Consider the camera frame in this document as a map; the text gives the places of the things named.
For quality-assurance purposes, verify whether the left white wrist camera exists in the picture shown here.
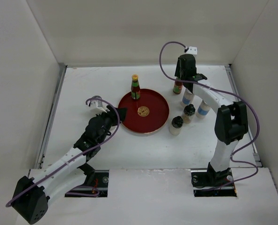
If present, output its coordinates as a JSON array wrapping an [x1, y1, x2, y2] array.
[[87, 97, 105, 112]]

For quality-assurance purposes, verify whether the green label sauce bottle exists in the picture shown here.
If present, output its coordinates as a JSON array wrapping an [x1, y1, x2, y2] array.
[[131, 75, 140, 100], [173, 80, 183, 94]]

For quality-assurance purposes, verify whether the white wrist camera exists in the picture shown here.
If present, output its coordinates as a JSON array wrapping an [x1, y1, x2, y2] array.
[[184, 46, 198, 56], [87, 97, 105, 112]]

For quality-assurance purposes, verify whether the black cap spice jar front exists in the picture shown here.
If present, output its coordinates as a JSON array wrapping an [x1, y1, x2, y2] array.
[[169, 116, 183, 135]]

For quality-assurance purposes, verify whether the silver lid jar near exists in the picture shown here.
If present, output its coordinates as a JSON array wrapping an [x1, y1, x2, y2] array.
[[181, 89, 195, 107]]

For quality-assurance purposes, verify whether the silver lid jar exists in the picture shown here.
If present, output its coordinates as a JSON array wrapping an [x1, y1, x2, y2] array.
[[181, 89, 195, 107], [196, 100, 211, 119]]

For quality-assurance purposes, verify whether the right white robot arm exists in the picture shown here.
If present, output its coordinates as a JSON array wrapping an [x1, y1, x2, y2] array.
[[175, 54, 248, 188]]

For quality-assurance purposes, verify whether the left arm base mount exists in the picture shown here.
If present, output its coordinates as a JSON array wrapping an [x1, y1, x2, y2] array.
[[65, 164, 110, 198]]

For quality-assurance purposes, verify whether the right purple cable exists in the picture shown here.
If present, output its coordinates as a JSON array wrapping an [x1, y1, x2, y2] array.
[[159, 41, 261, 192]]

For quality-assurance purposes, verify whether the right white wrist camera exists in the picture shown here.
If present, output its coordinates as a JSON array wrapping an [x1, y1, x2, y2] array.
[[184, 46, 198, 56]]

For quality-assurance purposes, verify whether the silver lid jar far right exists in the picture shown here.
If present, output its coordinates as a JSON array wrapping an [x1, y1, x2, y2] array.
[[196, 100, 211, 119]]

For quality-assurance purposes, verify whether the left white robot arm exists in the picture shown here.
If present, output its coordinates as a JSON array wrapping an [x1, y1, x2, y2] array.
[[9, 106, 127, 225]]

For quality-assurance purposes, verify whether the black cap spice jar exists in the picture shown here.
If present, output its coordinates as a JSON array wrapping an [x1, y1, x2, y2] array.
[[169, 116, 183, 135], [181, 104, 196, 124]]

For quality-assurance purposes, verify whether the red round tray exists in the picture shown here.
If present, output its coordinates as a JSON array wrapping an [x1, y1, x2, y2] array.
[[118, 89, 169, 134]]

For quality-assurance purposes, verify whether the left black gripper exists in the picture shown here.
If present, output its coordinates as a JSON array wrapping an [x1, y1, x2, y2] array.
[[95, 105, 126, 144]]

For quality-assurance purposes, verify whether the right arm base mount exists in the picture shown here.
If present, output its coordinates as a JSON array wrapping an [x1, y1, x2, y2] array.
[[191, 164, 237, 197]]

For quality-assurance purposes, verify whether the black cap spice jar rear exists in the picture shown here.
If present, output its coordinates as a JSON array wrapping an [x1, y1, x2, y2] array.
[[181, 104, 196, 124]]

